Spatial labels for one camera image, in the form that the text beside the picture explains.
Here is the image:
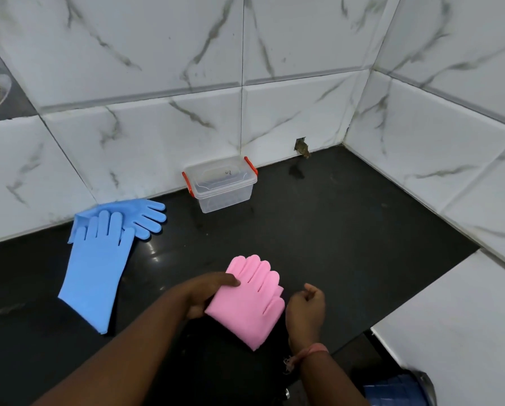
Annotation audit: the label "person's right hand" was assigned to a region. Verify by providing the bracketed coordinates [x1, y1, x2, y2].
[285, 283, 326, 355]

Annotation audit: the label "person's left hand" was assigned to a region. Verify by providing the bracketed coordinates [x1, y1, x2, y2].
[181, 272, 241, 320]

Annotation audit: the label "pink rubber glove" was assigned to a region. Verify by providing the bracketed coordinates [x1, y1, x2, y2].
[204, 255, 286, 352]

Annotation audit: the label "person's left forearm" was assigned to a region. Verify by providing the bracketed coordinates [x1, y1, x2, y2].
[32, 285, 192, 406]

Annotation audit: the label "person's right forearm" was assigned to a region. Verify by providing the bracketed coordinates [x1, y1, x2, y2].
[294, 350, 371, 406]

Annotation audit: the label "pink thread wristband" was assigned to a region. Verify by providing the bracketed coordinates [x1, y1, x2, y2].
[282, 343, 330, 375]

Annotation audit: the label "clear plastic box, red latches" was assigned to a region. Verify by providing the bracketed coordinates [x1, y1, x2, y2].
[181, 155, 259, 214]

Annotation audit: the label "blue rubber glove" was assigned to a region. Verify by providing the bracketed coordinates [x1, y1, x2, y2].
[57, 210, 136, 335]
[67, 198, 168, 245]

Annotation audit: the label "blue plastic bucket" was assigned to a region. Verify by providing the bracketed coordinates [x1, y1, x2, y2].
[362, 369, 438, 406]

